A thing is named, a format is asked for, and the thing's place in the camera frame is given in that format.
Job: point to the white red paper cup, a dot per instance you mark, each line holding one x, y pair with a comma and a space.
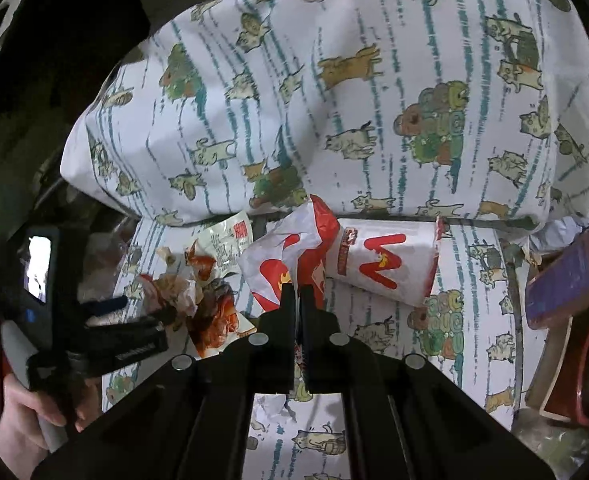
393, 259

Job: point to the white red paper bag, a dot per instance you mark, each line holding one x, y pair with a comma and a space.
293, 252

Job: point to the red orange snack wrapper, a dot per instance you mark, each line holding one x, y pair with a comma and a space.
216, 323

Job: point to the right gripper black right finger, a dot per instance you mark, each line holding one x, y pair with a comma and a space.
332, 360

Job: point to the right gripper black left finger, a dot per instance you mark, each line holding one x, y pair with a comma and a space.
264, 361

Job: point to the cat-print white cloth cover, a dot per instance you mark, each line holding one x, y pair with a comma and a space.
472, 111

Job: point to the person's left hand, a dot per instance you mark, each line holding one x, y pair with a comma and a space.
22, 442

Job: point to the purple box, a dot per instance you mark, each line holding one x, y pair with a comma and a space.
562, 289

